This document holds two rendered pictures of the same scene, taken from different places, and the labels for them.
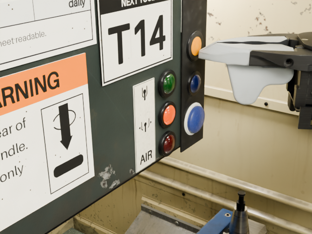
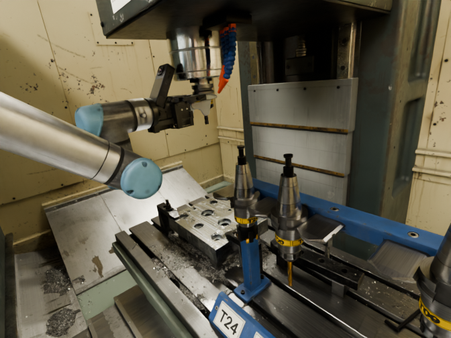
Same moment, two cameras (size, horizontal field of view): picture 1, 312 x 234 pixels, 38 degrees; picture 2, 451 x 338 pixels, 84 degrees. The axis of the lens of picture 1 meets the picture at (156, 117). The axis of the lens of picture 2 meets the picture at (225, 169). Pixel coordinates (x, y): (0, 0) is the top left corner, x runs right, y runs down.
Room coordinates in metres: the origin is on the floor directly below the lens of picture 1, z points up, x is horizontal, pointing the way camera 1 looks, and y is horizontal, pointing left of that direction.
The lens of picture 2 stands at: (0.58, -0.43, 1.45)
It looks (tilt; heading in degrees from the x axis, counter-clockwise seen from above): 19 degrees down; 105
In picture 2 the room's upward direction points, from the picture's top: 6 degrees counter-clockwise
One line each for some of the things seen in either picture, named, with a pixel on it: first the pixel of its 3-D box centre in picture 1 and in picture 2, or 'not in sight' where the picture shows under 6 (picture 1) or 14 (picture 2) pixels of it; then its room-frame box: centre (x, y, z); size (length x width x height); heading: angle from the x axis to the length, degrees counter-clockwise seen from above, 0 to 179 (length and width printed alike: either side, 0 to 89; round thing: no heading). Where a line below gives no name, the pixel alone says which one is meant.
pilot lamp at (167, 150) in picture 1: (168, 144); not in sight; (0.41, -0.01, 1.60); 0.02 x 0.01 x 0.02; 143
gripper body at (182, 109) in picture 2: not in sight; (168, 112); (0.27, 0.19, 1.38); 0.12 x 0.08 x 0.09; 58
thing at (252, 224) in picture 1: (250, 228); not in sight; (0.80, -0.20, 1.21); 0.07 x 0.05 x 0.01; 53
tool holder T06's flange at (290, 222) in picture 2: not in sight; (288, 217); (0.58, -0.03, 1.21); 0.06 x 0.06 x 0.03
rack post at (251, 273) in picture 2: not in sight; (249, 243); (0.48, 0.11, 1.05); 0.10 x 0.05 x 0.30; 53
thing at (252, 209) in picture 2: not in sight; (264, 208); (0.54, 0.00, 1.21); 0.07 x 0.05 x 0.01; 53
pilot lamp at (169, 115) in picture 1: (168, 114); not in sight; (0.41, -0.01, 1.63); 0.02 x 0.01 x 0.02; 143
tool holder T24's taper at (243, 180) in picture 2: not in sight; (243, 178); (0.49, 0.03, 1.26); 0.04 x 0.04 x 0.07
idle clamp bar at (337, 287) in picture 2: not in sight; (311, 265); (0.64, 0.18, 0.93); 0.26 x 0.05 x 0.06; 148
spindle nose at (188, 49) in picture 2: not in sight; (198, 55); (0.34, 0.30, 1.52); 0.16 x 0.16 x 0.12
